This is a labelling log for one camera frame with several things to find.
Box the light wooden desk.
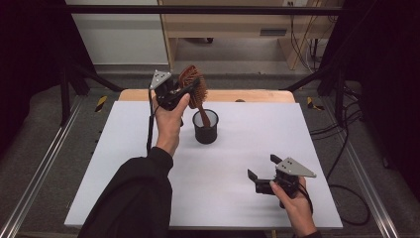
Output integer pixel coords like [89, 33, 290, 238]
[157, 0, 345, 70]

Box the black metal stand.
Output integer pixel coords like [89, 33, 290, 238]
[58, 60, 125, 127]
[278, 63, 348, 127]

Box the black curtain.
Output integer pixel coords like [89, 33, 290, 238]
[318, 0, 420, 192]
[0, 0, 97, 157]

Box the black floor cable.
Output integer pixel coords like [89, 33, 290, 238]
[310, 108, 371, 227]

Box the grey desk plate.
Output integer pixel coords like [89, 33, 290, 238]
[260, 29, 287, 37]

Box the metal floor rail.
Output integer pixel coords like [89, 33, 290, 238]
[0, 95, 83, 238]
[321, 97, 400, 238]

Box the white table cover sheet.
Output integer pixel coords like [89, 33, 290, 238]
[63, 100, 344, 230]

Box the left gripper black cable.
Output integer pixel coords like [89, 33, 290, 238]
[146, 88, 157, 157]

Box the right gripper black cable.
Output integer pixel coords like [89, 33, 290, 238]
[296, 182, 315, 216]

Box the wooden table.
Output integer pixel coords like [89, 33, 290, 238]
[118, 88, 296, 103]

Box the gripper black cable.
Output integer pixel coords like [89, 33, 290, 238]
[146, 88, 157, 157]
[296, 182, 315, 216]

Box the yellow black floor tape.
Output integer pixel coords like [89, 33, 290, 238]
[306, 96, 326, 112]
[94, 94, 109, 113]

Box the person's right hand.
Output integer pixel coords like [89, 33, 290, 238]
[269, 178, 318, 237]

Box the brown wooden hairbrush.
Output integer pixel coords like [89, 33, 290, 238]
[177, 64, 212, 128]

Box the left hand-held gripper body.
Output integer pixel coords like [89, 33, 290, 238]
[149, 69, 182, 112]

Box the black mesh pen holder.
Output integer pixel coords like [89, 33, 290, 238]
[191, 108, 220, 145]

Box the person's left hand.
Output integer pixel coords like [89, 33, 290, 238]
[152, 93, 191, 157]

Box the bundle of black desk cables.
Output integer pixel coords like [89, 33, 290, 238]
[288, 3, 331, 72]

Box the black horizontal frame bar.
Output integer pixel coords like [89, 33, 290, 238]
[65, 4, 345, 16]

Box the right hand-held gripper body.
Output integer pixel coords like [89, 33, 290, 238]
[256, 157, 317, 199]

